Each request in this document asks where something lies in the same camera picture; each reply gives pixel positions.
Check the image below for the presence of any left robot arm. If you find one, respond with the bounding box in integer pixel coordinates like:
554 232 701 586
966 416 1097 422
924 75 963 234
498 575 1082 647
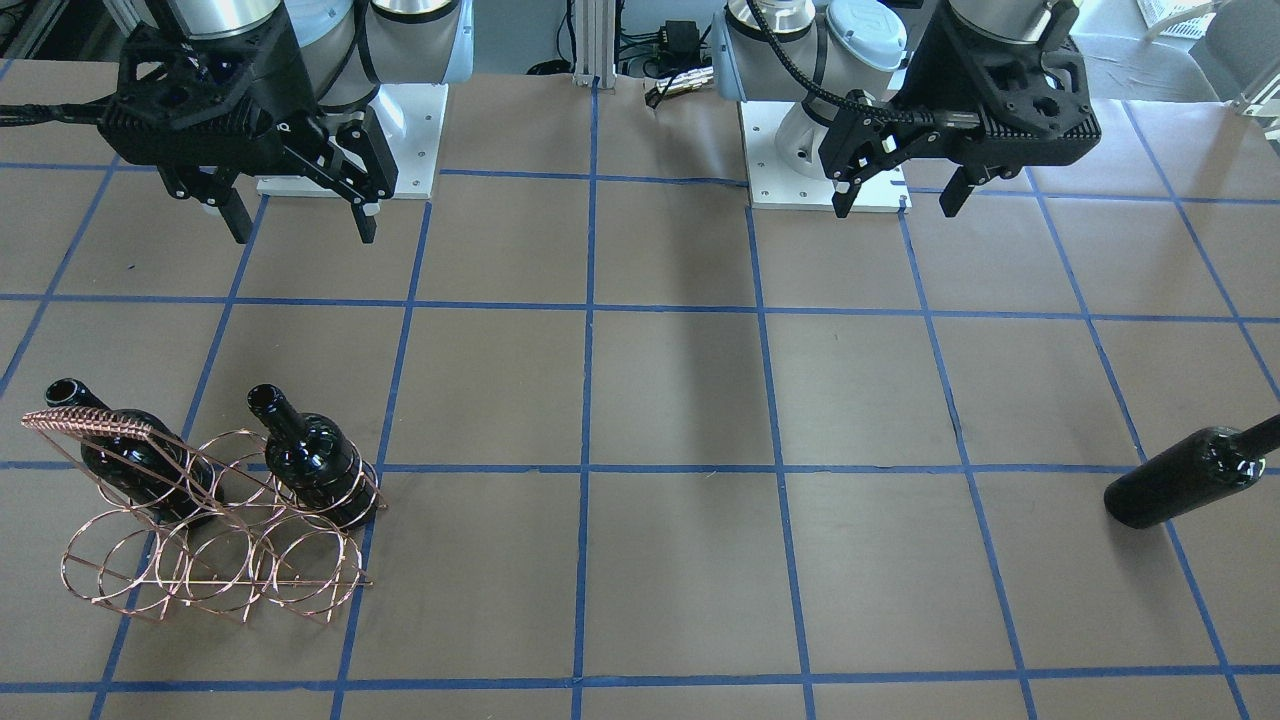
710 1 1102 218

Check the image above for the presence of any copper wire wine rack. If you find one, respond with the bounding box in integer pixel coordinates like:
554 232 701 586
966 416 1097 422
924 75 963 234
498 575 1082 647
20 407 374 624

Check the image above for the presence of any dark bottle in rack middle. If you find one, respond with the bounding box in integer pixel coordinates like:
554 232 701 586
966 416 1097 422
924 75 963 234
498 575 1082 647
246 383 378 529

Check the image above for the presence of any black power adapter with cables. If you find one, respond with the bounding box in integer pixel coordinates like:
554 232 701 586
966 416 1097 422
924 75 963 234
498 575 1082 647
614 20 709 79

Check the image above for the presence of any aluminium frame post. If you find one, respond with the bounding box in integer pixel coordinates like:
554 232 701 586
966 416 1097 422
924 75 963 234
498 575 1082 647
571 0 618 94

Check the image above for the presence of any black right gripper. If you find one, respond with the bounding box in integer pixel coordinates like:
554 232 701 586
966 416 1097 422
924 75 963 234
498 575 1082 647
99 22 398 245

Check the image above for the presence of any dark bottle in rack end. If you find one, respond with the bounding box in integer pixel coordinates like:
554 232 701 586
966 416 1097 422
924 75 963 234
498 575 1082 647
79 436 224 530

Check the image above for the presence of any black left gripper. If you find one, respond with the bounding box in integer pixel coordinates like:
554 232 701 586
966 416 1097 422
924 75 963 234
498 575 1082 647
818 8 1102 218

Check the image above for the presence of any dark wine bottle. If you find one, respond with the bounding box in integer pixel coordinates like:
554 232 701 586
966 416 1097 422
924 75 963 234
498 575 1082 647
1103 415 1279 529

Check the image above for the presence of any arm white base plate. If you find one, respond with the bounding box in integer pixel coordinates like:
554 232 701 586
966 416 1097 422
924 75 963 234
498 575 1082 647
256 85 449 201
739 100 911 213

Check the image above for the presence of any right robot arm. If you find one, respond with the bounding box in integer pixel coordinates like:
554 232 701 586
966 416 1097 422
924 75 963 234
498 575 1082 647
95 1 474 243

